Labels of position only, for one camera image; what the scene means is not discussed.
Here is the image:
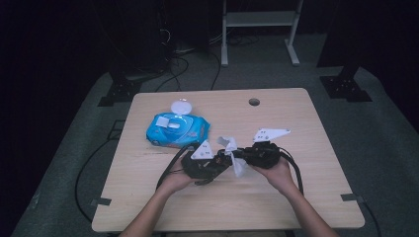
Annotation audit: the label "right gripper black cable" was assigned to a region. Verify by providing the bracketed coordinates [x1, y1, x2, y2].
[278, 147, 305, 196]

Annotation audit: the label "tangled black floor cables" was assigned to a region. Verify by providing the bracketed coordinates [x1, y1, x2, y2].
[153, 28, 191, 94]

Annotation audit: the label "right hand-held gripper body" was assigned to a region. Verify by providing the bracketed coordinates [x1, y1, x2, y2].
[245, 127, 292, 170]

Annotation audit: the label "person's left hand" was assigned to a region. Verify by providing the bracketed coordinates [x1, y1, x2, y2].
[157, 161, 199, 196]

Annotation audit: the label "grey tape strip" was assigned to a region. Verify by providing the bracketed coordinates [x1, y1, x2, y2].
[340, 194, 366, 203]
[90, 197, 113, 207]

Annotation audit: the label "black floor cable loop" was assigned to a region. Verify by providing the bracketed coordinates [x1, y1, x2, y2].
[74, 137, 117, 224]

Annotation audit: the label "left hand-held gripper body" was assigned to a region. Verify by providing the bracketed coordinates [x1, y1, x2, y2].
[181, 139, 214, 181]

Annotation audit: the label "blue wet wipes pack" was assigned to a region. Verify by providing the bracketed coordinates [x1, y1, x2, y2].
[145, 98, 211, 150]

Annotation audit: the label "white wet wipe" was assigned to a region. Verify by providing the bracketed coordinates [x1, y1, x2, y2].
[215, 135, 248, 178]

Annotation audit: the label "blue toy car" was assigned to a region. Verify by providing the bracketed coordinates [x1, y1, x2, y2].
[206, 149, 234, 178]

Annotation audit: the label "white metal stand frame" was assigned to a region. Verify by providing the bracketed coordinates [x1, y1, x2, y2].
[220, 0, 305, 68]

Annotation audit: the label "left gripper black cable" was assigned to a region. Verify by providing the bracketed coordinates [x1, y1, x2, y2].
[155, 144, 194, 191]

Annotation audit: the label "thin black floor cable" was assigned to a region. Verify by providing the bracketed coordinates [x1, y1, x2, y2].
[209, 49, 222, 91]

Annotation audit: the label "person's right hand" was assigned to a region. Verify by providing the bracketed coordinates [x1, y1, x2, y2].
[251, 156, 296, 198]

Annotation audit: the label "black stand base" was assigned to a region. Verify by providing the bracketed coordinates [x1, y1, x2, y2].
[319, 65, 374, 104]
[97, 76, 143, 108]

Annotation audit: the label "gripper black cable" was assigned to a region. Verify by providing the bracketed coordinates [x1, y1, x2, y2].
[155, 144, 194, 191]
[278, 147, 305, 196]

